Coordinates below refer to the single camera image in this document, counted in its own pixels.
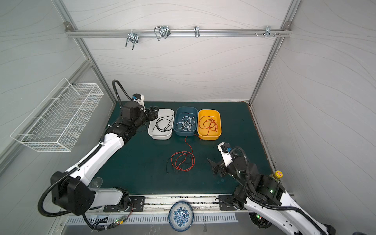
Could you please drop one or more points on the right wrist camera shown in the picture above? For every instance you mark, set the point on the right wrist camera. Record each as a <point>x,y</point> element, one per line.
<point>225,149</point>

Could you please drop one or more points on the aluminium crossbar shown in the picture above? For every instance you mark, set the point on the aluminium crossbar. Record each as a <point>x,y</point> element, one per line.
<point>175,33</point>

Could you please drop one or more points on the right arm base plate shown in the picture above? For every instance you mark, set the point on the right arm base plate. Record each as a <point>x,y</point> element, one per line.
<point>230,203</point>

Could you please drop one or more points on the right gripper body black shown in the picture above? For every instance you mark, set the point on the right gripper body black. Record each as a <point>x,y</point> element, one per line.
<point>220,167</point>

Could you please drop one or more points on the blue plastic bin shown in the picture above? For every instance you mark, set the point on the blue plastic bin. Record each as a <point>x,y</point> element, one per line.
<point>185,121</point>

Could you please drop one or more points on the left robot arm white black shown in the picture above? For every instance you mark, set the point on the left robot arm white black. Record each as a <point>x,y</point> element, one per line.
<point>70,192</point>

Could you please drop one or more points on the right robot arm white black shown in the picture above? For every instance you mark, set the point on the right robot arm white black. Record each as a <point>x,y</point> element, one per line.
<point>265,198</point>

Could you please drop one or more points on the bottle with yellow cap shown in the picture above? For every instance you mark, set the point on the bottle with yellow cap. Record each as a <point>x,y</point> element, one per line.
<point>277,175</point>

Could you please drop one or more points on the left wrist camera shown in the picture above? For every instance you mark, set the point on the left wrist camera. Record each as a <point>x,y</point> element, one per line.
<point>139,98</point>

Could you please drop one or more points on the metal hook clamp left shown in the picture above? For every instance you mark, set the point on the metal hook clamp left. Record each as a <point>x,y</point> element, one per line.
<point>132,39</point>

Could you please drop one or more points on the metal bracket right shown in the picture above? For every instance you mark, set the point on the metal bracket right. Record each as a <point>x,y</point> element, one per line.
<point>267,33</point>

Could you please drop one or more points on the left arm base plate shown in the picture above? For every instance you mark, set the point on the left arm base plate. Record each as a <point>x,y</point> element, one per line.
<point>131,203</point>

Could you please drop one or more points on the metal hook clamp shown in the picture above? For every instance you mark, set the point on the metal hook clamp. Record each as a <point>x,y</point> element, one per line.
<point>162,31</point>
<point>132,39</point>

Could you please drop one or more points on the yellow plastic bin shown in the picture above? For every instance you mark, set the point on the yellow plastic bin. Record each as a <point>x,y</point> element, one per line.
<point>209,125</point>

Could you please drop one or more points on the metal hook clamp middle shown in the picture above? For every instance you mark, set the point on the metal hook clamp middle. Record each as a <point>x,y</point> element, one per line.
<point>162,31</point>

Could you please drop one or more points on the white plastic bin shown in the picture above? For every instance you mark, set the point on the white plastic bin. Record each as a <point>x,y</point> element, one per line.
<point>161,128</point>

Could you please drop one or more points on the blue white patterned plate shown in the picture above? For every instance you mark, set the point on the blue white patterned plate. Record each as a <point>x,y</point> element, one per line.
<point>181,216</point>

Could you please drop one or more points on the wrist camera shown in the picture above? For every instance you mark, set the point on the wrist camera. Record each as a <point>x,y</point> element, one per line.
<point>225,149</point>
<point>139,98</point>

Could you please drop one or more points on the metal hook small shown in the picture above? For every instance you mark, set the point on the metal hook small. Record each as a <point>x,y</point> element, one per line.
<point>196,31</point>

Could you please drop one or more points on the white wire basket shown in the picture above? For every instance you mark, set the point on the white wire basket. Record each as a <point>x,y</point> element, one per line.
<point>57,122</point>

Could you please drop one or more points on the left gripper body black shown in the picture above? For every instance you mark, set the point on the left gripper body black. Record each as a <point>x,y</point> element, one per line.
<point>147,116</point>

